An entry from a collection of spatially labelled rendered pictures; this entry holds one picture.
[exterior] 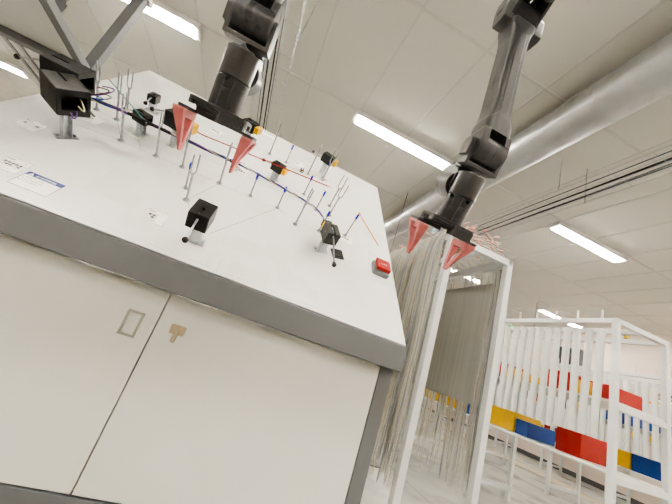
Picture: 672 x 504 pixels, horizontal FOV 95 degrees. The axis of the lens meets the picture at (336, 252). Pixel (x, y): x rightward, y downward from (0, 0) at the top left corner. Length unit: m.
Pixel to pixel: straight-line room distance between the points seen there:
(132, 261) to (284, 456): 0.55
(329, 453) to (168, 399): 0.39
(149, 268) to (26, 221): 0.23
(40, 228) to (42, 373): 0.28
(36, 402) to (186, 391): 0.26
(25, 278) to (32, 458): 0.33
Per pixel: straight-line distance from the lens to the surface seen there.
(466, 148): 0.70
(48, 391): 0.85
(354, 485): 0.93
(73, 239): 0.81
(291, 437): 0.84
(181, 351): 0.79
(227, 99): 0.62
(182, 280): 0.75
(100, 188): 0.92
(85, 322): 0.82
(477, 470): 1.53
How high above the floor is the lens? 0.79
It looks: 18 degrees up
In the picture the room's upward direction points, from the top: 19 degrees clockwise
